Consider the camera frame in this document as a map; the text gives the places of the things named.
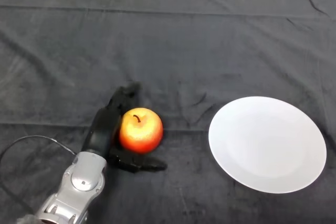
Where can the red yellow apple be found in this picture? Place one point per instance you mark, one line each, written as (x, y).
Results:
(141, 134)

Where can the black cloth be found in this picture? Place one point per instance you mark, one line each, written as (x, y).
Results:
(183, 37)

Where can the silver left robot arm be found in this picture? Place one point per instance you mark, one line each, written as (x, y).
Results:
(81, 179)

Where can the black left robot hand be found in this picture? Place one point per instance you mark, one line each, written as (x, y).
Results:
(102, 129)

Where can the white round plate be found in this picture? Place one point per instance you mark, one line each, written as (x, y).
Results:
(267, 145)

